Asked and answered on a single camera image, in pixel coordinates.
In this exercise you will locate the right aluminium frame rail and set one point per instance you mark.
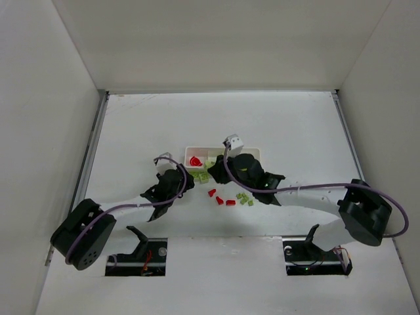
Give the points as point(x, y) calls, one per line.
point(356, 157)

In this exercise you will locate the aluminium frame rail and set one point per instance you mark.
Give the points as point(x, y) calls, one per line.
point(103, 94)
point(356, 157)

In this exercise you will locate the left aluminium frame rail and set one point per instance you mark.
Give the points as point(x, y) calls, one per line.
point(103, 94)

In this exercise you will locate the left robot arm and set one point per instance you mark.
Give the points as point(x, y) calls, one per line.
point(84, 233)

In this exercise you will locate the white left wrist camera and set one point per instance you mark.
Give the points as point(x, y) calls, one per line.
point(164, 163)

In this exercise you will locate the red lego piece middle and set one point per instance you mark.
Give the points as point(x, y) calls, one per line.
point(219, 200)

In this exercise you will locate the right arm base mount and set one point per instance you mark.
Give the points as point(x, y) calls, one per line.
point(303, 258)

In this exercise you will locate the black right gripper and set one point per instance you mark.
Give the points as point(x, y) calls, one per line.
point(222, 168)

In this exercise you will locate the white divided sorting tray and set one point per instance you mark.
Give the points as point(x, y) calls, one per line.
point(210, 153)

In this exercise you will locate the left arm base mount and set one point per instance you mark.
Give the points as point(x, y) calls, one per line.
point(148, 259)

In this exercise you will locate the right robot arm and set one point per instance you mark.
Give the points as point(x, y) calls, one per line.
point(281, 191)

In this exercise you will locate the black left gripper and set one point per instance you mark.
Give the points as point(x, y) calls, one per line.
point(183, 177)

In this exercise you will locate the light green 2x3 lego brick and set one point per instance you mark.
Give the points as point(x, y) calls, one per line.
point(196, 175)

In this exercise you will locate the light green 2x2 lego brick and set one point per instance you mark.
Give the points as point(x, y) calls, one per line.
point(209, 163)
point(204, 177)

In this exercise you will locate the red transparent curved lego piece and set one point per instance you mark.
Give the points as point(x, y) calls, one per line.
point(195, 162)

